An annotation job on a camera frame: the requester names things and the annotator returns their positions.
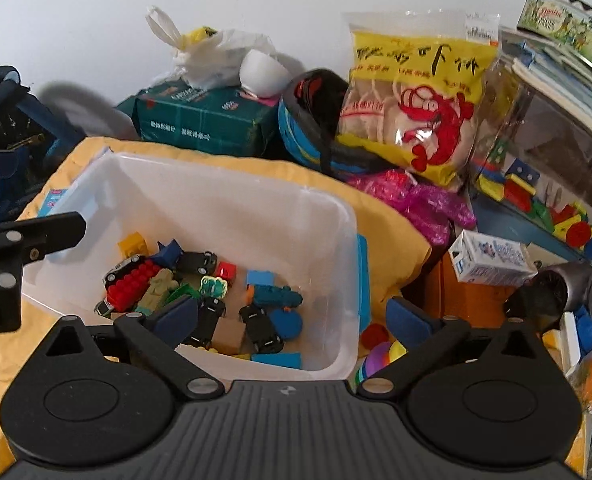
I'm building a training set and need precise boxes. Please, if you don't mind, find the round cookie tin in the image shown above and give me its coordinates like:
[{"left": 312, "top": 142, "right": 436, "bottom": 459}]
[{"left": 515, "top": 0, "right": 592, "bottom": 69}]

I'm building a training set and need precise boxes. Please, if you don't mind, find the blue square toy brick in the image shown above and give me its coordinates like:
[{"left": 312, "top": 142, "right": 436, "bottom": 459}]
[{"left": 245, "top": 269, "right": 275, "bottom": 292}]

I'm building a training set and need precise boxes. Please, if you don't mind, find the large wooden block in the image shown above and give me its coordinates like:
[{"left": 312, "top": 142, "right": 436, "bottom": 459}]
[{"left": 210, "top": 317, "right": 248, "bottom": 357}]

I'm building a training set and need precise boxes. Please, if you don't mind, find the dark blue toy piece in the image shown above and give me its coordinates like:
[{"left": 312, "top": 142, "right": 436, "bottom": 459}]
[{"left": 155, "top": 239, "right": 185, "bottom": 272}]

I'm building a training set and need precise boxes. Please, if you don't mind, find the blue and black cap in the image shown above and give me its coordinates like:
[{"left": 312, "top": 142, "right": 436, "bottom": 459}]
[{"left": 276, "top": 68, "right": 393, "bottom": 177}]

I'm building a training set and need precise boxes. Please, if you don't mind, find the small white carton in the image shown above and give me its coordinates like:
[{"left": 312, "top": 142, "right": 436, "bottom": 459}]
[{"left": 447, "top": 229, "right": 538, "bottom": 287}]

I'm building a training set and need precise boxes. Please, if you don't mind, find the black hair dryer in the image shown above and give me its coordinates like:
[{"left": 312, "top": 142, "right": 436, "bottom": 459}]
[{"left": 502, "top": 259, "right": 592, "bottom": 333}]

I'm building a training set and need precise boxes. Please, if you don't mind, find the stack of books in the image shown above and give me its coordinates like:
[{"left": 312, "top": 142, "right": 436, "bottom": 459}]
[{"left": 498, "top": 27, "right": 592, "bottom": 128}]

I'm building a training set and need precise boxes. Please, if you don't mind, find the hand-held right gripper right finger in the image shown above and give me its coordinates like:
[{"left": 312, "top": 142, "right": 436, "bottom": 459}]
[{"left": 355, "top": 295, "right": 545, "bottom": 401}]

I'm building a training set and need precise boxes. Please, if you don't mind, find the colourful ring stacker toy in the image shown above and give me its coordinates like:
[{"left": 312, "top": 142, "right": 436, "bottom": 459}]
[{"left": 352, "top": 340, "right": 409, "bottom": 387}]

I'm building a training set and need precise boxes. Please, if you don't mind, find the orange box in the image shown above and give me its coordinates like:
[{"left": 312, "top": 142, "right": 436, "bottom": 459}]
[{"left": 401, "top": 250, "right": 527, "bottom": 323}]

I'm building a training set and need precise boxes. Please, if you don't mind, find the blue bag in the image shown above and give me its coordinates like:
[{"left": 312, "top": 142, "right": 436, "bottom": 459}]
[{"left": 0, "top": 64, "right": 86, "bottom": 233}]

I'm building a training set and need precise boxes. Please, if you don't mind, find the black toy car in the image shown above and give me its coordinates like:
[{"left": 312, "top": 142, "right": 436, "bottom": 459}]
[
  {"left": 185, "top": 296, "right": 228, "bottom": 349},
  {"left": 175, "top": 249, "right": 219, "bottom": 277},
  {"left": 237, "top": 304, "right": 285, "bottom": 354}
]

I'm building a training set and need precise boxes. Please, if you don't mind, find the white bowl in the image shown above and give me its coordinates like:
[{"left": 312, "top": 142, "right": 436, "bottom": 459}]
[{"left": 238, "top": 49, "right": 293, "bottom": 97}]

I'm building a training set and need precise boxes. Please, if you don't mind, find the yellow red snack bag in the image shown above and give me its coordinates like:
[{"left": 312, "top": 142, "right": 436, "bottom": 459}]
[{"left": 335, "top": 9, "right": 503, "bottom": 192}]

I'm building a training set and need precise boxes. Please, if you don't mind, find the blue plastic piece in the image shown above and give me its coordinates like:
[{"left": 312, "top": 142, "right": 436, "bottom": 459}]
[{"left": 573, "top": 305, "right": 592, "bottom": 356}]

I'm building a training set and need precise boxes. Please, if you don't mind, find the teal toy crocodile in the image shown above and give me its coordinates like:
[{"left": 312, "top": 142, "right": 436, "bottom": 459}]
[{"left": 247, "top": 284, "right": 305, "bottom": 309}]

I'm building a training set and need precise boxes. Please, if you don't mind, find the white plastic bin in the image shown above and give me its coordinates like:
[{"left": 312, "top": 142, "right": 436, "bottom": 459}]
[{"left": 20, "top": 151, "right": 363, "bottom": 382}]

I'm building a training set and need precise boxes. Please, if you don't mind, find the beige toy figure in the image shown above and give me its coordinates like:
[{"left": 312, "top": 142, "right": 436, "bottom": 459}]
[{"left": 135, "top": 267, "right": 180, "bottom": 314}]

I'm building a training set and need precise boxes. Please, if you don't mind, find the red toy disc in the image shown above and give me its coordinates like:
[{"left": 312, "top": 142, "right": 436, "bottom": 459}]
[{"left": 360, "top": 322, "right": 390, "bottom": 349}]

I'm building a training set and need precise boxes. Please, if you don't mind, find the green white toy car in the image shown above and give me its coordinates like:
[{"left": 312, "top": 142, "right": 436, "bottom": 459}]
[{"left": 102, "top": 254, "right": 148, "bottom": 287}]

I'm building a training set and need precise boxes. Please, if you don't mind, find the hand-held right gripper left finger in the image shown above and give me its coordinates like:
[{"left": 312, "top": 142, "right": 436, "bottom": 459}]
[{"left": 40, "top": 295, "right": 226, "bottom": 403}]

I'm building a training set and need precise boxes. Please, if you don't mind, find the dark green tissue pack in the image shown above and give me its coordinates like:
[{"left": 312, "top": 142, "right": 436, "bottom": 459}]
[{"left": 115, "top": 81, "right": 283, "bottom": 159}]

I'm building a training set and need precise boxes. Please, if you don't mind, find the green toy brick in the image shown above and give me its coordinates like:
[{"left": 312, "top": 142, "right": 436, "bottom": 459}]
[{"left": 165, "top": 283, "right": 200, "bottom": 307}]

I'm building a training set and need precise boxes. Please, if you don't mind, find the beige cube teal pattern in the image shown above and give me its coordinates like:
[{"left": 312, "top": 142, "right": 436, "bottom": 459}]
[{"left": 200, "top": 274, "right": 228, "bottom": 299}]

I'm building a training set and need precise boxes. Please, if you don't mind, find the yellow blanket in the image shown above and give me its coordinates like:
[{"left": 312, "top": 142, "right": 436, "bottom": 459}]
[{"left": 0, "top": 135, "right": 434, "bottom": 476}]

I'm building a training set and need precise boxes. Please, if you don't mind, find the white plastic bag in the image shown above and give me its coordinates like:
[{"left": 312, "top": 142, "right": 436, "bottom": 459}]
[{"left": 145, "top": 5, "right": 278, "bottom": 89}]

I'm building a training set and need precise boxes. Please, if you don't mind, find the blue bin lid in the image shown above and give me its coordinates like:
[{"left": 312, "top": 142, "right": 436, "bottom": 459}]
[{"left": 355, "top": 234, "right": 373, "bottom": 332}]

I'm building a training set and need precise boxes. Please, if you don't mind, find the clear box of wooden toys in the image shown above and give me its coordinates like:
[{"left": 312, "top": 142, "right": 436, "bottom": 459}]
[{"left": 467, "top": 50, "right": 592, "bottom": 262}]

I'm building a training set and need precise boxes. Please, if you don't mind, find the blue toy disc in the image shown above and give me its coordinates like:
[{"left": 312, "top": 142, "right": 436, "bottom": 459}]
[{"left": 267, "top": 307, "right": 305, "bottom": 342}]

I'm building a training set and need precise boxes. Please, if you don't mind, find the pink plastic bag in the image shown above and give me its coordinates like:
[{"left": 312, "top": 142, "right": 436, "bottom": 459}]
[{"left": 347, "top": 169, "right": 478, "bottom": 247}]

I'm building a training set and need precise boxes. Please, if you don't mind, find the small red toy cube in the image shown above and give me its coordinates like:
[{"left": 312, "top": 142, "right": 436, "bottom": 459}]
[{"left": 214, "top": 260, "right": 239, "bottom": 287}]

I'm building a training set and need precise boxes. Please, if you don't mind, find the light blue long toy brick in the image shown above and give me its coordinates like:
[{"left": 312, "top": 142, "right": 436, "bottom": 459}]
[{"left": 250, "top": 351, "right": 303, "bottom": 371}]

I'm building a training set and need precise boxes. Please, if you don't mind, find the red long toy brick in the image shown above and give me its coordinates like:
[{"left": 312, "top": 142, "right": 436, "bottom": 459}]
[{"left": 106, "top": 258, "right": 162, "bottom": 312}]

